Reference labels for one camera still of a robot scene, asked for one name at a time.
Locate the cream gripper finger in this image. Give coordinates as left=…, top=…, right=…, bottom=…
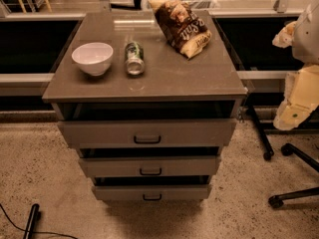
left=272, top=21, right=296, bottom=48
left=273, top=100, right=311, bottom=130

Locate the grey top drawer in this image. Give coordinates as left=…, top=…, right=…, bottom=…
left=58, top=119, right=236, bottom=149

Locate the grey drawer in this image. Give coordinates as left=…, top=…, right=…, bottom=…
left=92, top=185, right=211, bottom=201
left=58, top=119, right=236, bottom=149
left=79, top=156, right=219, bottom=178

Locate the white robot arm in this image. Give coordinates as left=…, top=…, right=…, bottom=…
left=272, top=0, right=319, bottom=130

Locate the grey drawer cabinet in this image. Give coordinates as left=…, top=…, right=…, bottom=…
left=43, top=12, right=247, bottom=187

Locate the grey middle drawer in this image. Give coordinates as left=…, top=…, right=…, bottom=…
left=79, top=156, right=219, bottom=178

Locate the grey bottom drawer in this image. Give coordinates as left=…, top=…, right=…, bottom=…
left=92, top=185, right=211, bottom=201

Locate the black stand leg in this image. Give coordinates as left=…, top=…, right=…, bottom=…
left=246, top=105, right=274, bottom=161

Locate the black office chair base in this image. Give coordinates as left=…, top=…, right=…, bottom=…
left=267, top=143, right=319, bottom=209

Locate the clear plastic bin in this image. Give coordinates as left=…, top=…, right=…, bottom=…
left=142, top=0, right=220, bottom=11

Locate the brown chip bag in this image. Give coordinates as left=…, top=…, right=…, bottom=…
left=149, top=0, right=211, bottom=59

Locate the green soda can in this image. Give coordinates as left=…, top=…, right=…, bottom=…
left=125, top=42, right=145, bottom=76

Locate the white bowl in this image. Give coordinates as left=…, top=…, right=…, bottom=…
left=72, top=42, right=114, bottom=76

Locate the black floor post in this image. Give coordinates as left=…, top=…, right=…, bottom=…
left=23, top=203, right=41, bottom=239

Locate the black floor cable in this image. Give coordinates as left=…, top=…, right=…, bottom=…
left=0, top=202, right=79, bottom=239

